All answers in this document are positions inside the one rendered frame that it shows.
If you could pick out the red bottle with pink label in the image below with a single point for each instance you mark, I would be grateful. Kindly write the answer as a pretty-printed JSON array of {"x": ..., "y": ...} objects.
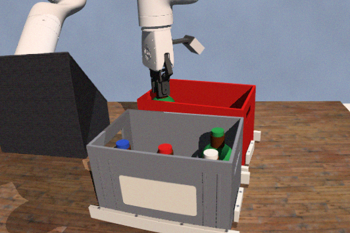
[{"x": 165, "y": 149}]

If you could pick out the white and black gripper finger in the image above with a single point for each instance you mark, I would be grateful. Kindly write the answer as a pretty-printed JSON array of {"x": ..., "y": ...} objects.
[
  {"x": 163, "y": 85},
  {"x": 154, "y": 80}
]

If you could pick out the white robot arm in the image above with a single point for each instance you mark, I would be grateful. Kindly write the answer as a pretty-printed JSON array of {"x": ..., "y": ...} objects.
[{"x": 44, "y": 23}]

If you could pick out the red crate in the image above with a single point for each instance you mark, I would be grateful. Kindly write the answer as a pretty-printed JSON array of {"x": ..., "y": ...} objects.
[{"x": 208, "y": 98}]

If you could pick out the grey plastic crate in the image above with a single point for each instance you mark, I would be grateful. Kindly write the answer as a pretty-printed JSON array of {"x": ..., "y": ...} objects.
[{"x": 186, "y": 189}]

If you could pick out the green bottle with light green label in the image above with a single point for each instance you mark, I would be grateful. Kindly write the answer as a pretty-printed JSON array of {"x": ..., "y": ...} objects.
[{"x": 165, "y": 98}]

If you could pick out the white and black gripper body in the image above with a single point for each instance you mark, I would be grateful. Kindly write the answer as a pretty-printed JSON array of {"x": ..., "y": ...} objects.
[{"x": 154, "y": 44}]

